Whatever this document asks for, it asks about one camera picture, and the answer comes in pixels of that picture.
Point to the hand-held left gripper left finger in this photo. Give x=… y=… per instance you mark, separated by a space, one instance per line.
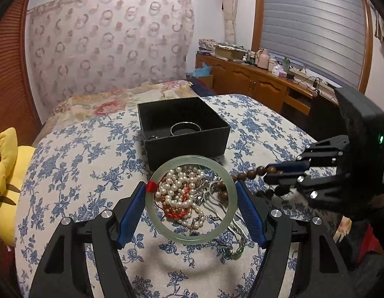
x=131 y=215

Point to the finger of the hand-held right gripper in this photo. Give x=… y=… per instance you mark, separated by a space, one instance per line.
x=288 y=167
x=283 y=180

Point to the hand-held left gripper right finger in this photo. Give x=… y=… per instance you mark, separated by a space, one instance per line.
x=251 y=212

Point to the pale green jade bangle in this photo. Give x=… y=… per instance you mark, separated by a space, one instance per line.
x=189 y=158

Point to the black square box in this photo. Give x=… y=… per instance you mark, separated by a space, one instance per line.
x=185 y=150

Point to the green stone pendant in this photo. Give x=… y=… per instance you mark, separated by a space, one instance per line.
x=237 y=251

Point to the blue floral blanket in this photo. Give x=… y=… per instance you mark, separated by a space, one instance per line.
x=86 y=161

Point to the white tissue box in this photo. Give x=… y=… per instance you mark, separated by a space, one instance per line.
x=278 y=71

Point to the wooden sideboard cabinet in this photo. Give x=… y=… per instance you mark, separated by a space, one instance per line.
x=241 y=77

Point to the silver bangle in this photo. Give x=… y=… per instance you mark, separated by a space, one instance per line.
x=185 y=123

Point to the pink jar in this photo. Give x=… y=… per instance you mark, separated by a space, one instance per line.
x=262 y=59

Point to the pink floral bedspread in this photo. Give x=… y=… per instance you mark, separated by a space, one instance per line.
x=102 y=105

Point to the yellow plush toy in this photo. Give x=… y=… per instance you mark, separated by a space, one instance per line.
x=12 y=173

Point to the blue crumpled cloth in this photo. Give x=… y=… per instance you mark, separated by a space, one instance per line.
x=200 y=70

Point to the grey window blind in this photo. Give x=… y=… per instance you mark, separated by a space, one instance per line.
x=310 y=21

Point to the beige curtain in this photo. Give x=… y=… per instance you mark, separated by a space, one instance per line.
x=230 y=12

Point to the brown wooden wardrobe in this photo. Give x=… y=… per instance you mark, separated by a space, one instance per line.
x=8 y=68

